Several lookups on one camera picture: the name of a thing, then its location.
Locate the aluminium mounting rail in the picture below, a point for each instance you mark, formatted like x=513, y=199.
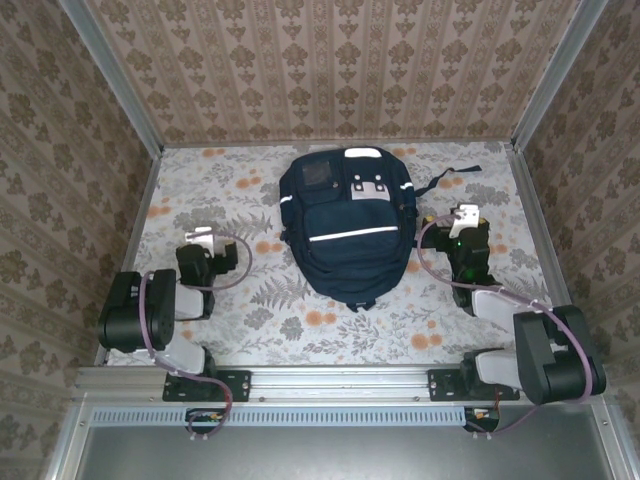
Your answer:
x=340, y=382

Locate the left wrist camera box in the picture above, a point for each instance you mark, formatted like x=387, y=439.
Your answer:
x=200, y=236

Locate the aluminium table side rail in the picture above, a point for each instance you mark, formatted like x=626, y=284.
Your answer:
x=541, y=225
x=132, y=250

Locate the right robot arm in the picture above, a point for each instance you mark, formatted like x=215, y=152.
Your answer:
x=550, y=350

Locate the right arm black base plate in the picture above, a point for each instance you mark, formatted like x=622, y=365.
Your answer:
x=440, y=385

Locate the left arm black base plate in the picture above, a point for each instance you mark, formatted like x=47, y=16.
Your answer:
x=240, y=385

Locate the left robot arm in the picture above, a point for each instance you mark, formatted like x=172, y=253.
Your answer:
x=135, y=315

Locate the grey metal sheet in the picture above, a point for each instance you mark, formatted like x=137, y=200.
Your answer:
x=350, y=455

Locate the navy blue backpack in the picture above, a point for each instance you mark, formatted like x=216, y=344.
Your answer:
x=350, y=240

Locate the aluminium frame post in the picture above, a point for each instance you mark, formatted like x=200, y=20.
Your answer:
x=115, y=80
x=555, y=75

